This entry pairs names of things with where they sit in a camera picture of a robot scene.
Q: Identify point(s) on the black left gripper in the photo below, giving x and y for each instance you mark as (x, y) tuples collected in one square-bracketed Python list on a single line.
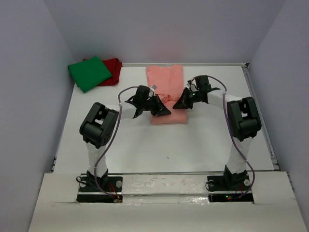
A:
[(159, 109)]

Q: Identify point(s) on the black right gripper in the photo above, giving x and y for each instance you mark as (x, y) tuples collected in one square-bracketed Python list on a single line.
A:
[(183, 101)]

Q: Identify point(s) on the pink t shirt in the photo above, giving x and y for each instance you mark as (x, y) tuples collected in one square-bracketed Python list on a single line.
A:
[(169, 87)]

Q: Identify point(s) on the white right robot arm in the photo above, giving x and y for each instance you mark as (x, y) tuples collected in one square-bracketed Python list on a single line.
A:
[(243, 123)]

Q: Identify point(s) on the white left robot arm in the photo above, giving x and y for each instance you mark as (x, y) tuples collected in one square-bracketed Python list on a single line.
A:
[(101, 124)]

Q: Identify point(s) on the red folded t shirt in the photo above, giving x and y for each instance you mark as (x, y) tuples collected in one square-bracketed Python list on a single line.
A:
[(114, 66)]

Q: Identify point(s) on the green folded t shirt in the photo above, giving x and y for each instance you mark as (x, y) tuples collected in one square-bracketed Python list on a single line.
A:
[(89, 73)]

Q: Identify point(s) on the white front cover board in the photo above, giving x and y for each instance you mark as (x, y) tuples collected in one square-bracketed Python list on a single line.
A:
[(167, 203)]

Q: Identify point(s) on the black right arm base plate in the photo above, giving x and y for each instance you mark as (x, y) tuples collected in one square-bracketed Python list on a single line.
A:
[(220, 192)]

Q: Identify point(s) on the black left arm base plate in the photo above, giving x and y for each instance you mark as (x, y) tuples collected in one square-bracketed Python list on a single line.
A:
[(88, 191)]

